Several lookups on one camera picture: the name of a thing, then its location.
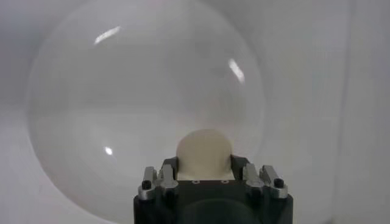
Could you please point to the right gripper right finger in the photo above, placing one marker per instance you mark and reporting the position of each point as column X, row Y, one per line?
column 268, row 179

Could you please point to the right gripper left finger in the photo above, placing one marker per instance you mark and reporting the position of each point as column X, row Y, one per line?
column 158, row 182

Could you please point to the white round plate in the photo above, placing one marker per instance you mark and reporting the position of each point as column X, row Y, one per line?
column 122, row 106

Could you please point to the white steamed baozi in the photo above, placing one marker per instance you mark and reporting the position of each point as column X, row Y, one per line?
column 204, row 152

